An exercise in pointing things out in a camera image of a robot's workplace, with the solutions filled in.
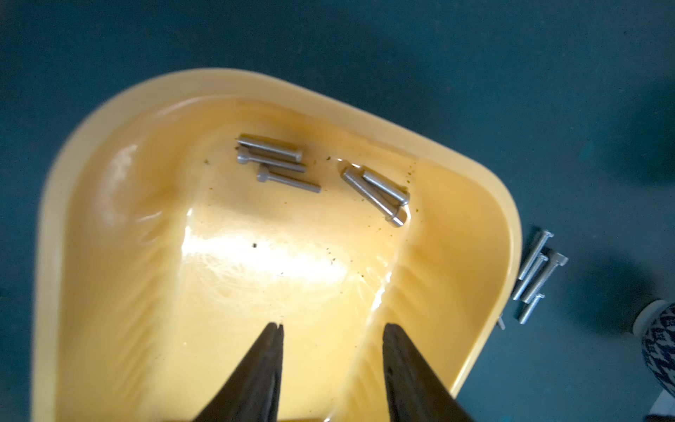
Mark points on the yellow plastic storage box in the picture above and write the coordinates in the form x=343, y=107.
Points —
x=160, y=259

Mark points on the silver pan head screw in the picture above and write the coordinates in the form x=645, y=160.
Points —
x=533, y=253
x=523, y=283

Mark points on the blue white patterned bowl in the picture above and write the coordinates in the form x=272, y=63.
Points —
x=654, y=327

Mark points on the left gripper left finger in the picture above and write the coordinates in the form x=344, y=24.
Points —
x=253, y=390

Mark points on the short silver screw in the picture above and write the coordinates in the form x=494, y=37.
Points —
x=529, y=308

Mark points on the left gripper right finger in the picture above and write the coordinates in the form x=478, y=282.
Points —
x=414, y=392

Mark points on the silver screw pile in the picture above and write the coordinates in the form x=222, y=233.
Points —
x=288, y=164

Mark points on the thick socket head screw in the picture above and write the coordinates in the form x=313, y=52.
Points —
x=554, y=261

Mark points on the green mat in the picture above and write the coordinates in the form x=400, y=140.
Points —
x=570, y=103

